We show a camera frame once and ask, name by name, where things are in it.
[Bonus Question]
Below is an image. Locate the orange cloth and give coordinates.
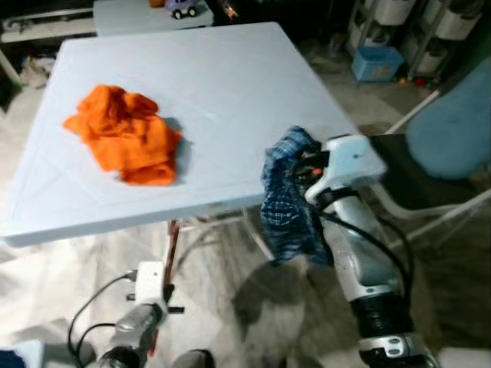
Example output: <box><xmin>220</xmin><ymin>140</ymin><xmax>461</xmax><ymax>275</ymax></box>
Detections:
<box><xmin>63</xmin><ymin>84</ymin><xmax>183</xmax><ymax>186</ymax></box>

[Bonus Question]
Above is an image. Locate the light blue pillow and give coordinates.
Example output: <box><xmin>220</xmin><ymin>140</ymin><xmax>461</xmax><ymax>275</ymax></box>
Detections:
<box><xmin>405</xmin><ymin>57</ymin><xmax>491</xmax><ymax>181</ymax></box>

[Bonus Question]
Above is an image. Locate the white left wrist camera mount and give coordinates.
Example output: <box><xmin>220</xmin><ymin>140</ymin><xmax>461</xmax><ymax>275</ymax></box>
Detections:
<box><xmin>127</xmin><ymin>261</ymin><xmax>168</xmax><ymax>304</ymax></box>

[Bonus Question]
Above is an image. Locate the light blue plastic table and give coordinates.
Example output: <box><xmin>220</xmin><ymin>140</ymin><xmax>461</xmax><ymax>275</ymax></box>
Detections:
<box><xmin>0</xmin><ymin>21</ymin><xmax>388</xmax><ymax>248</ymax></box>

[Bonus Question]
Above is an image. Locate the blue plastic basket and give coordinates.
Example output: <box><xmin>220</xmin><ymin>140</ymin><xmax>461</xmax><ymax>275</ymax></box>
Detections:
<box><xmin>351</xmin><ymin>46</ymin><xmax>405</xmax><ymax>83</ymax></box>

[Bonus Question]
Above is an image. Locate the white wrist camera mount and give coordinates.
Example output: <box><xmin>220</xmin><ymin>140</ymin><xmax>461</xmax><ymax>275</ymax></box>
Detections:
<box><xmin>305</xmin><ymin>135</ymin><xmax>387</xmax><ymax>206</ymax></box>
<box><xmin>127</xmin><ymin>261</ymin><xmax>168</xmax><ymax>304</ymax></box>

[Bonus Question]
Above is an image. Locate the grey white folding chair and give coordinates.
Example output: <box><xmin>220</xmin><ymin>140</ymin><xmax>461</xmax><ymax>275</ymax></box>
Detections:
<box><xmin>368</xmin><ymin>88</ymin><xmax>491</xmax><ymax>223</ymax></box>

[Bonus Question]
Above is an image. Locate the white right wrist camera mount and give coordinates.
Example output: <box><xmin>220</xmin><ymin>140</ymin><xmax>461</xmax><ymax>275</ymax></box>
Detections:
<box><xmin>305</xmin><ymin>135</ymin><xmax>387</xmax><ymax>206</ymax></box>

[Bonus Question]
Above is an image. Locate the blue plaid garment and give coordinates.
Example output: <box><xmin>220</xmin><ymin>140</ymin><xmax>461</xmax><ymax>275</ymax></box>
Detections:
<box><xmin>259</xmin><ymin>126</ymin><xmax>334</xmax><ymax>268</ymax></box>

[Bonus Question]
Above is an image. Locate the small light blue table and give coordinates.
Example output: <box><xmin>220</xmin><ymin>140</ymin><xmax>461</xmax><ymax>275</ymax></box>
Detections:
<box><xmin>94</xmin><ymin>0</ymin><xmax>216</xmax><ymax>37</ymax></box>

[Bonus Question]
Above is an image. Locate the white storage trolley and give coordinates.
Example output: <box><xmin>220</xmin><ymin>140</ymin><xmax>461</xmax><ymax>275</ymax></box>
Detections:
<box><xmin>347</xmin><ymin>0</ymin><xmax>421</xmax><ymax>54</ymax></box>
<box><xmin>414</xmin><ymin>0</ymin><xmax>491</xmax><ymax>77</ymax></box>

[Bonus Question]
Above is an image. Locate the red wire hanger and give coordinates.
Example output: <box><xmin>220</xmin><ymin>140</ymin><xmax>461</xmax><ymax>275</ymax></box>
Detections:
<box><xmin>150</xmin><ymin>221</ymin><xmax>183</xmax><ymax>357</ymax></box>

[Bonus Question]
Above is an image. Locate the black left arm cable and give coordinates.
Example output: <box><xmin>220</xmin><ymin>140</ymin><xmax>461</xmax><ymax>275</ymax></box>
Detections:
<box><xmin>68</xmin><ymin>272</ymin><xmax>139</xmax><ymax>361</ymax></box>

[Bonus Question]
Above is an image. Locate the purple toy car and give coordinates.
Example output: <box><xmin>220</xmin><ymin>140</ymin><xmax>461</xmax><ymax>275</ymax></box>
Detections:
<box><xmin>165</xmin><ymin>0</ymin><xmax>199</xmax><ymax>20</ymax></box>

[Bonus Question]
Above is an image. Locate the silver robot left leg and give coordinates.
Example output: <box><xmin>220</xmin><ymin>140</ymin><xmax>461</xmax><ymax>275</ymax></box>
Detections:
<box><xmin>170</xmin><ymin>349</ymin><xmax>217</xmax><ymax>368</ymax></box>

